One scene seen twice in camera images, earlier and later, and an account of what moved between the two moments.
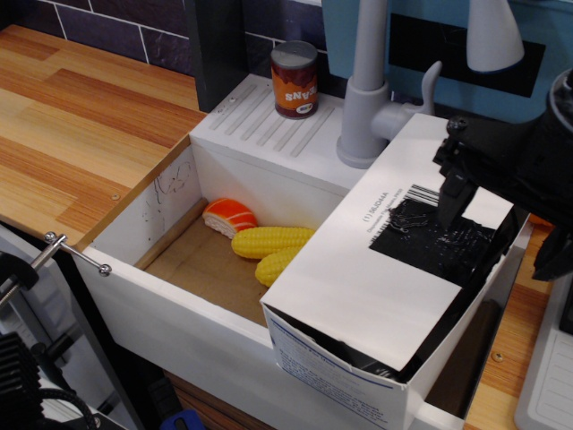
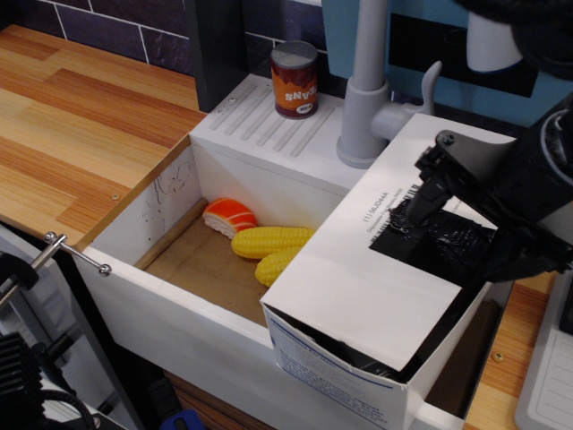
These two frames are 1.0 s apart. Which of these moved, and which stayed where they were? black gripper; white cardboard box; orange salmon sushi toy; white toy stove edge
Moved: black gripper
Stayed: orange salmon sushi toy; white toy stove edge; white cardboard box
